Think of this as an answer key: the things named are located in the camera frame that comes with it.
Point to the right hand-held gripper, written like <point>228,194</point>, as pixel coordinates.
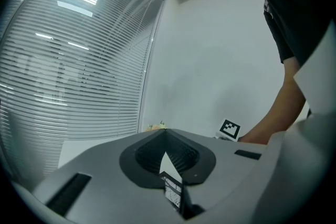
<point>229,130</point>

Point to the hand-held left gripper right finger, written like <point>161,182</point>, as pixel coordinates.
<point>225,165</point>

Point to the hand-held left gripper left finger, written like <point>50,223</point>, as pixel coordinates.
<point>99,181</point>

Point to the black picture frame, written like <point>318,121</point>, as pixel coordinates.
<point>172,189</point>

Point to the person's right forearm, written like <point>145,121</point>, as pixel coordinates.
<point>283,107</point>

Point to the yellow flower bouquet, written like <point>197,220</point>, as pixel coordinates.
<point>156,126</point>

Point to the white window blinds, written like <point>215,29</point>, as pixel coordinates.
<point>73,73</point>

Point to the person's black shirt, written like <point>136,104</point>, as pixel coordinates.
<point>294,8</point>

